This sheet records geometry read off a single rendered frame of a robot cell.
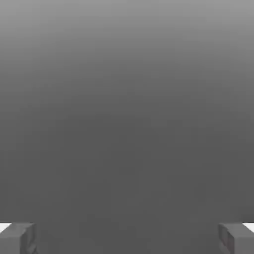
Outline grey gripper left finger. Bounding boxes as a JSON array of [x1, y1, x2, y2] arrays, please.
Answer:
[[0, 222, 38, 254]]

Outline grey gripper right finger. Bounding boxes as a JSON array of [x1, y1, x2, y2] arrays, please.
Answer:
[[217, 222, 254, 254]]

